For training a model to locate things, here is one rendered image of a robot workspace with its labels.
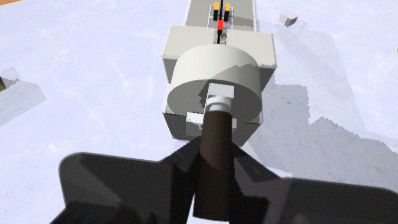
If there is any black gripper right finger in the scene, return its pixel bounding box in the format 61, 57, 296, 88
229, 142, 398, 224

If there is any small white cube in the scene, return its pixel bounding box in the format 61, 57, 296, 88
278, 10, 299, 27

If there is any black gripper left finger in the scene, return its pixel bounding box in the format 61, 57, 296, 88
58, 136, 201, 224

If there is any tan rectangular block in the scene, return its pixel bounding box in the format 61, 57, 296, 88
0, 77, 6, 92

